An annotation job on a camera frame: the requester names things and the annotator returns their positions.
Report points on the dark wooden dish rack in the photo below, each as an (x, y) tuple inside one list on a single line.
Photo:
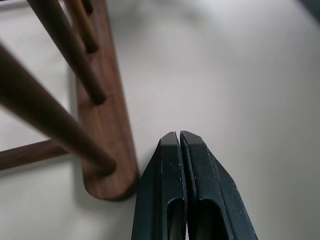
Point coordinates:
[(102, 125)]

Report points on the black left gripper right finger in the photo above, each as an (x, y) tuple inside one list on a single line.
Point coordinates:
[(215, 185)]

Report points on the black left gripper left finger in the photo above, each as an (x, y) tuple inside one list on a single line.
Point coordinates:
[(160, 185)]

